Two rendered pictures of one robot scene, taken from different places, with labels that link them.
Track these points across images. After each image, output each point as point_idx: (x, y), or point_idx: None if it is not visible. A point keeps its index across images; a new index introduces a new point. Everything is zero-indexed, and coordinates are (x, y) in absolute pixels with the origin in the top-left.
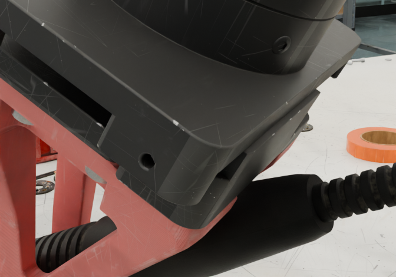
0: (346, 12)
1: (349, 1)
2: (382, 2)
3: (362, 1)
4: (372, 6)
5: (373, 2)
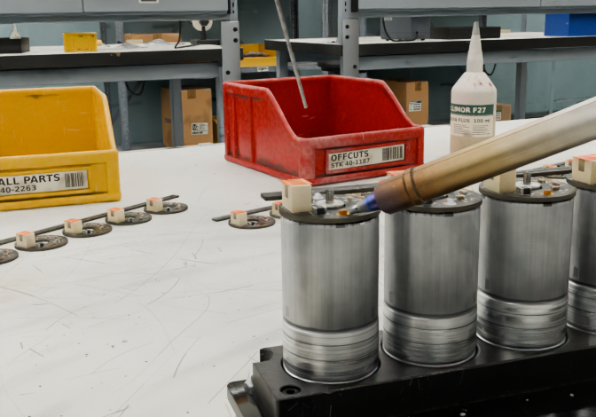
0: (518, 118)
1: (521, 106)
2: (550, 113)
3: (527, 111)
4: (539, 117)
5: (540, 112)
